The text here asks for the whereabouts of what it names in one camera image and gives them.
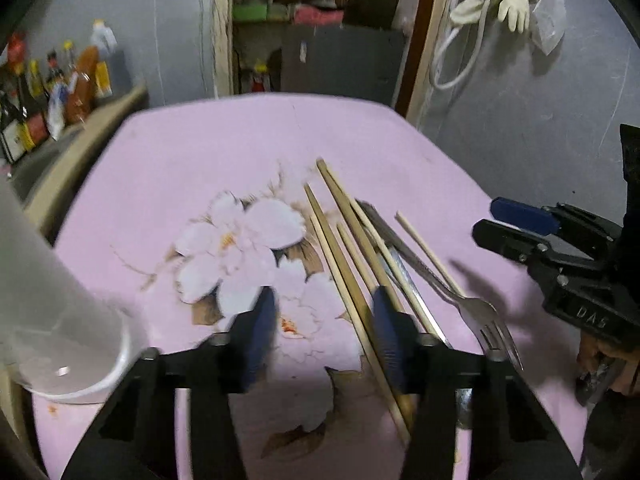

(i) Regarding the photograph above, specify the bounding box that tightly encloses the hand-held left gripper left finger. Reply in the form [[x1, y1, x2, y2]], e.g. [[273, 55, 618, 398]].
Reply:
[[60, 287, 277, 480]]

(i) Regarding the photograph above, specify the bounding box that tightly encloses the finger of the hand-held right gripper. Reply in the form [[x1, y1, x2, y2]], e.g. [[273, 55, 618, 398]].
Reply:
[[490, 197, 624, 257], [472, 218, 596, 274]]

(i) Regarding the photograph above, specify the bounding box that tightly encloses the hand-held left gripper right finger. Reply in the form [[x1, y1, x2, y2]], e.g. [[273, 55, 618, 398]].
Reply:
[[371, 286, 583, 480]]

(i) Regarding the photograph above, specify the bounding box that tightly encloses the pale wooden chopstick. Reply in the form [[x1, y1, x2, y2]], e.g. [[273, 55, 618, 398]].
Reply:
[[350, 198, 447, 347], [395, 211, 467, 298]]

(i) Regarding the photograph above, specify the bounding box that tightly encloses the metal spoon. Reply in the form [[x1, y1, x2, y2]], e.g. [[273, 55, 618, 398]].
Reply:
[[372, 240, 476, 431]]

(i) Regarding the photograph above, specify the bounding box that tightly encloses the metal fork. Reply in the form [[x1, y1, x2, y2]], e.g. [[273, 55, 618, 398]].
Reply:
[[356, 201, 525, 372]]

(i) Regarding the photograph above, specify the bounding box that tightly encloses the thick wooden stick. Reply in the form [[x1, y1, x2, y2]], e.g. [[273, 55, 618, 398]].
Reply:
[[316, 158, 407, 313]]

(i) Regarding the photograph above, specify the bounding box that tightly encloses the white plastic cup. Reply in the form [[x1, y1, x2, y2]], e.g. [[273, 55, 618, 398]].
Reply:
[[0, 180, 132, 405]]

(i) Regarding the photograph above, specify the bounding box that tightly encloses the person's right hand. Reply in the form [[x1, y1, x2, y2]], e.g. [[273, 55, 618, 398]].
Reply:
[[576, 332, 640, 403]]

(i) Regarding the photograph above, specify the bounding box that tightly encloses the pink floral tablecloth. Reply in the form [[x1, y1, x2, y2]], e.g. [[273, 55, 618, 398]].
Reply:
[[32, 92, 591, 480]]

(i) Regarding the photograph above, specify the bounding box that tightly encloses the clear plastic bag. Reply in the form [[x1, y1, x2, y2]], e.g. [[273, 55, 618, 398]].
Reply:
[[530, 0, 568, 57]]

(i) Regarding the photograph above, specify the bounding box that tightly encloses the dark grey cabinet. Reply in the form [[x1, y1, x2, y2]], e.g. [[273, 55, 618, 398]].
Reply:
[[281, 24, 407, 107]]

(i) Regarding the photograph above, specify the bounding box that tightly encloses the black chair back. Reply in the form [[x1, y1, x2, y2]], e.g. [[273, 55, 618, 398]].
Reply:
[[344, 0, 404, 31]]

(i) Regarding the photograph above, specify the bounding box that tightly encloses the pink cloth bundle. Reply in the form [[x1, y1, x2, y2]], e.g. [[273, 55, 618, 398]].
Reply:
[[294, 5, 347, 26]]

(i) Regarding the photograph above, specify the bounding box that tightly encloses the white and blue bag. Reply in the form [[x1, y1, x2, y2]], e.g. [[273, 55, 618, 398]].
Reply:
[[47, 82, 76, 142]]

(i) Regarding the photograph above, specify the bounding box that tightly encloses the orange powder packet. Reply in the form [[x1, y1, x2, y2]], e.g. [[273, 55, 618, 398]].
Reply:
[[67, 46, 101, 123]]

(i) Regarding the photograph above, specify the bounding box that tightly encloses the green box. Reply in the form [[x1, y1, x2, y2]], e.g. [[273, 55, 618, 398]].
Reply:
[[234, 2, 270, 23]]

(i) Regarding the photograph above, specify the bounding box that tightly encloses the dark bottle with white label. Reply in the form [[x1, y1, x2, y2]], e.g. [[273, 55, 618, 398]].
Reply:
[[0, 75, 26, 163]]

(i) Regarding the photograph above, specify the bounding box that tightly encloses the large plastic jug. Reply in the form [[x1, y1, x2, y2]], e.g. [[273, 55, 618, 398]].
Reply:
[[89, 19, 120, 98]]

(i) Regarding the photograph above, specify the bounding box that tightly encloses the black-capped sauce bottle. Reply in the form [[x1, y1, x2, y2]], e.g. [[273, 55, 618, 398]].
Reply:
[[45, 50, 63, 96]]

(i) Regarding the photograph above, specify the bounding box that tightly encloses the tall red-capped sauce bottle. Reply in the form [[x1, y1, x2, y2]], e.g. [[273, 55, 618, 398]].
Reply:
[[5, 32, 30, 111]]

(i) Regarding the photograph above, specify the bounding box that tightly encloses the white hose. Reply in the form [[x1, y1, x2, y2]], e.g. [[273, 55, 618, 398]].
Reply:
[[429, 0, 487, 92]]

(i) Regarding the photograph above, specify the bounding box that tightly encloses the wooden door frame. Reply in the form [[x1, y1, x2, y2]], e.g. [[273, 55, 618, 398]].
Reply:
[[212, 0, 463, 123]]

